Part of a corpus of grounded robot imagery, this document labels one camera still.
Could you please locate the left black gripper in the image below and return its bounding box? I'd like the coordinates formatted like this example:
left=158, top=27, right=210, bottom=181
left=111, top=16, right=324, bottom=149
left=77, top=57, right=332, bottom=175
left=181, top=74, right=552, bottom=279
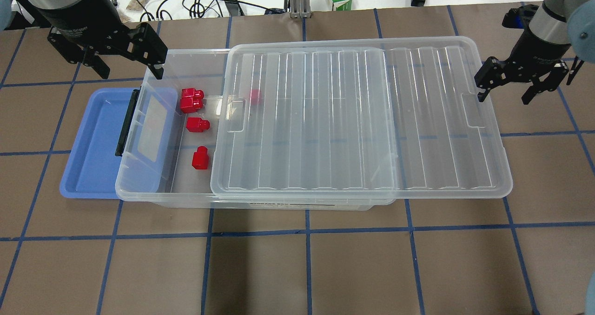
left=47, top=20, right=168, bottom=80

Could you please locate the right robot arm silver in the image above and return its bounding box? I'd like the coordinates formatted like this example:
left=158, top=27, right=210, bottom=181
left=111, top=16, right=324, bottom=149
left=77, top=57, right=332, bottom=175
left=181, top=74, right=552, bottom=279
left=474, top=0, right=595, bottom=104

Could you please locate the black cables bundle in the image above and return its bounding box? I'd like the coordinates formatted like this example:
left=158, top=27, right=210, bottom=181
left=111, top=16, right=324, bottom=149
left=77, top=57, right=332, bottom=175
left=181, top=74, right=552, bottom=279
left=139, top=0, right=279, bottom=22

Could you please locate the red block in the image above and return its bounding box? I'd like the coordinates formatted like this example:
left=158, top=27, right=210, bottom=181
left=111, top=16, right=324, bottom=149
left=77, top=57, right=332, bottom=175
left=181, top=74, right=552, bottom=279
left=192, top=146, right=210, bottom=170
left=180, top=88, right=205, bottom=114
left=249, top=89, right=261, bottom=105
left=185, top=117, right=211, bottom=133

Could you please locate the black box latch handle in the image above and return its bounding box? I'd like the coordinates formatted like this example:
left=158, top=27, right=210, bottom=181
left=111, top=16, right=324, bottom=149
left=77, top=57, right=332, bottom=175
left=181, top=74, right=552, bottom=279
left=114, top=89, right=140, bottom=158

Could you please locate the clear plastic storage box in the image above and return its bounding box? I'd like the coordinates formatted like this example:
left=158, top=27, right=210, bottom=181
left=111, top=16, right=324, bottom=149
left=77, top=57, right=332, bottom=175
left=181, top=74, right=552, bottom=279
left=119, top=43, right=397, bottom=210

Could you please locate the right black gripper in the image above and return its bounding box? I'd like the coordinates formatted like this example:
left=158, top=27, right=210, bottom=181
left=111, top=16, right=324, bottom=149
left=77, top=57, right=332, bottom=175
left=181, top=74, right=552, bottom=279
left=474, top=55, right=568, bottom=105

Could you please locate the clear plastic box lid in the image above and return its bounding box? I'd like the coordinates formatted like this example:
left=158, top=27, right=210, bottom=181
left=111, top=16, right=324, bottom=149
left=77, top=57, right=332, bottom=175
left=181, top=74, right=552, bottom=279
left=210, top=36, right=513, bottom=205

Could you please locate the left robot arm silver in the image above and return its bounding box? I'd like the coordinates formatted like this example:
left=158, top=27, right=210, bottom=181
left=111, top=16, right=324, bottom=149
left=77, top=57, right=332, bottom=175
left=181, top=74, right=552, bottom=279
left=1, top=0, right=168, bottom=79

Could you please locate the blue plastic tray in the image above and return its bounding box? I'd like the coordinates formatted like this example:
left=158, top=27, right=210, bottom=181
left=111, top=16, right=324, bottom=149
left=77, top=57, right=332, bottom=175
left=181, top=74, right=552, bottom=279
left=59, top=88, right=179, bottom=199

